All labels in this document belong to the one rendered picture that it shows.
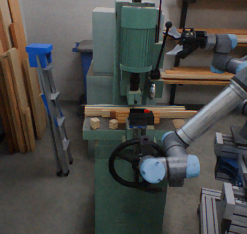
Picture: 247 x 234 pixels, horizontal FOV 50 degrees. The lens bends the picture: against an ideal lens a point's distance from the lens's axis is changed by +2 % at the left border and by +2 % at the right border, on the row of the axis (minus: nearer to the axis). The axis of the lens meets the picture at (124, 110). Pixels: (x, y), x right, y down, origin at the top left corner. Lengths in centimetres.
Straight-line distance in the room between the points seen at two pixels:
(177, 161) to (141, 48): 66
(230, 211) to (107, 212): 77
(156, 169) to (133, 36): 71
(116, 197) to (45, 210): 76
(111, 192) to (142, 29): 95
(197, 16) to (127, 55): 256
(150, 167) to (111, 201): 88
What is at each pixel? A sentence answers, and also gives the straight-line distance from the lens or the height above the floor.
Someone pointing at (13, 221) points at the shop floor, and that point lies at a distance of 225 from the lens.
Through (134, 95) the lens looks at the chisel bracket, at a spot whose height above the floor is 106.
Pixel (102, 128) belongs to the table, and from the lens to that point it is 141.
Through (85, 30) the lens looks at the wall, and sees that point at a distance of 373.
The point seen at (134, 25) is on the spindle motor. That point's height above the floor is 143.
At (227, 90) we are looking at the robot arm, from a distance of 96.
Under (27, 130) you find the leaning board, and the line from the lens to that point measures 282.
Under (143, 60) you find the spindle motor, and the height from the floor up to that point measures 126.
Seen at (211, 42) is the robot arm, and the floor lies 136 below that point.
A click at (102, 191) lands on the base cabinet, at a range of 164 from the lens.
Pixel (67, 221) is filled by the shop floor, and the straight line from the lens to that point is 215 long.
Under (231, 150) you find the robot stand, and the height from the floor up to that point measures 74.
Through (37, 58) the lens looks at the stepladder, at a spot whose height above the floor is 109.
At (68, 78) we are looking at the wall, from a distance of 393.
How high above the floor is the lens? 159
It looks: 25 degrees down
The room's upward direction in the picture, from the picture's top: 3 degrees clockwise
